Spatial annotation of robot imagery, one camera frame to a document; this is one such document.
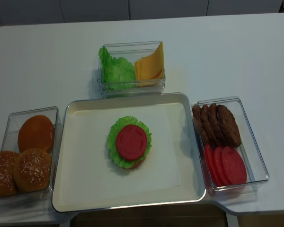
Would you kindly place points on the brown meat patty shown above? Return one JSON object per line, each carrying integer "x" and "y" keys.
{"x": 212, "y": 116}
{"x": 207, "y": 126}
{"x": 228, "y": 126}
{"x": 196, "y": 116}

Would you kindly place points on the lettuce leaf on burger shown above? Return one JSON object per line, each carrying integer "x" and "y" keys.
{"x": 111, "y": 141}

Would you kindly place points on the yellow cheese slices stack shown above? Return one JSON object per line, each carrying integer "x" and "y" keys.
{"x": 149, "y": 69}

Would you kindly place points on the clear lettuce cheese container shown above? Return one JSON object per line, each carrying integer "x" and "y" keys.
{"x": 132, "y": 52}

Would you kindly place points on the lettuce leaves in container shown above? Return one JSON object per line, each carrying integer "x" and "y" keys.
{"x": 118, "y": 73}

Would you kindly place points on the tomato slice on burger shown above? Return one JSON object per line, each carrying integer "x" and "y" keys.
{"x": 131, "y": 142}

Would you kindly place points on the white metal tray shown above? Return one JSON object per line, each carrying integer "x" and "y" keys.
{"x": 87, "y": 179}

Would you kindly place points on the bottom bun on tray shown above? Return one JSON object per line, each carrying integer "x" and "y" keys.
{"x": 135, "y": 165}

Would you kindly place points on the middle red tomato slice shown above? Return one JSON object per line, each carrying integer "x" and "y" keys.
{"x": 217, "y": 158}

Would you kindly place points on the red tomato slice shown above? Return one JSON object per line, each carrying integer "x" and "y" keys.
{"x": 209, "y": 160}
{"x": 217, "y": 158}
{"x": 233, "y": 165}

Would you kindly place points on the back red tomato slice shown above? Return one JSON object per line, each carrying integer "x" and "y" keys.
{"x": 209, "y": 160}

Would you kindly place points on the clear patty tomato container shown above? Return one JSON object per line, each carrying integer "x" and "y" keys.
{"x": 257, "y": 173}

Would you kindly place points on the plain orange bun half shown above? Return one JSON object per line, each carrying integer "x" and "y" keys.
{"x": 37, "y": 132}

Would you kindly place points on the front red tomato slice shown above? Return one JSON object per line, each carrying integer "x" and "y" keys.
{"x": 233, "y": 165}

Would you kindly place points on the right sesame bun top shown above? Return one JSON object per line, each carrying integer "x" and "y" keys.
{"x": 32, "y": 169}

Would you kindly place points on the sesame bun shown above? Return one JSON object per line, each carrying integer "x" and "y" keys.
{"x": 32, "y": 169}
{"x": 7, "y": 160}

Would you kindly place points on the clear bun container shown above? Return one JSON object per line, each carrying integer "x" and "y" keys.
{"x": 10, "y": 141}

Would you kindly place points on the left sesame bun top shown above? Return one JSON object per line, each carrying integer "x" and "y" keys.
{"x": 7, "y": 160}

